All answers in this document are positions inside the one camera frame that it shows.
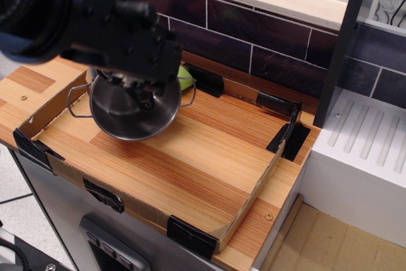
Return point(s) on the grey oven control panel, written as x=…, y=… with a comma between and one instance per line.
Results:
x=109, y=252

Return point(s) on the stainless steel pot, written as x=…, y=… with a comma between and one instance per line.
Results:
x=117, y=114

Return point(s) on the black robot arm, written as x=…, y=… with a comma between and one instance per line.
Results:
x=37, y=31

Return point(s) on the white drainer sink unit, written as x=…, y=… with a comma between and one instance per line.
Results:
x=356, y=169

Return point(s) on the green plastic toy pear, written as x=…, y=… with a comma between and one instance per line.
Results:
x=185, y=78

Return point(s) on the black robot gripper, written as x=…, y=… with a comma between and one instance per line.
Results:
x=125, y=36

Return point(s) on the taped cardboard fence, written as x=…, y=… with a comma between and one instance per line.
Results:
x=210, y=171

